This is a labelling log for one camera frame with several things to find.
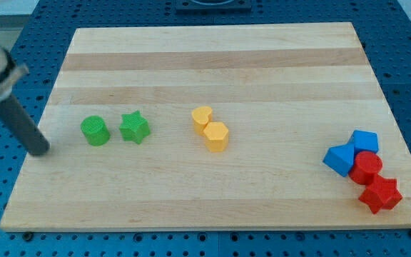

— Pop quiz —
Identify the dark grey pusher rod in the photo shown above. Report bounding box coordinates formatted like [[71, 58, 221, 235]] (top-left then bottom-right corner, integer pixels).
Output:
[[0, 94, 50, 156]]

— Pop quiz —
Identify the green cylinder block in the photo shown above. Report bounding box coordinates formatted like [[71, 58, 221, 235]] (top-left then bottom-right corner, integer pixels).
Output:
[[80, 116, 111, 146]]

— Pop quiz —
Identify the green star block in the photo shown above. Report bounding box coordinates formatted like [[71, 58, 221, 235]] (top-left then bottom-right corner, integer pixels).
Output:
[[119, 111, 151, 144]]

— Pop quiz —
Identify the red star block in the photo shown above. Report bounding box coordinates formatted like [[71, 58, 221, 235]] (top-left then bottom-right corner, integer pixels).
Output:
[[358, 175, 403, 214]]

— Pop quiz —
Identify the yellow heart block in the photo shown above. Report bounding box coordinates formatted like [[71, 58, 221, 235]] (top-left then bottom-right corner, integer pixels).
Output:
[[191, 106, 213, 136]]

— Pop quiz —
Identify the yellow hexagon block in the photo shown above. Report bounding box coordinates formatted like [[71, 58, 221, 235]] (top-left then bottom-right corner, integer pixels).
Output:
[[203, 121, 229, 153]]

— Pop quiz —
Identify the light wooden board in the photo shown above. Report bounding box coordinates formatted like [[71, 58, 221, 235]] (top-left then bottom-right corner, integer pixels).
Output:
[[0, 22, 411, 232]]

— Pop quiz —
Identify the blue triangle block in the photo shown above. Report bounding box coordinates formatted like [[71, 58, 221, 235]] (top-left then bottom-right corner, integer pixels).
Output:
[[323, 143, 355, 177]]

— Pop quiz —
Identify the blue cube block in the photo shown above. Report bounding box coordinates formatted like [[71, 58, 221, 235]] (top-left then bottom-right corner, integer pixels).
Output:
[[348, 130, 380, 155]]

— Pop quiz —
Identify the red cylinder block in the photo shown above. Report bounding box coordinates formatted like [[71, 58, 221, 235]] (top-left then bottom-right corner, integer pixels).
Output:
[[348, 151, 383, 185]]

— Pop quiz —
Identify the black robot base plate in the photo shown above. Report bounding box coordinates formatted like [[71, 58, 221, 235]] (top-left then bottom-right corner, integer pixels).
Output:
[[173, 0, 253, 12]]

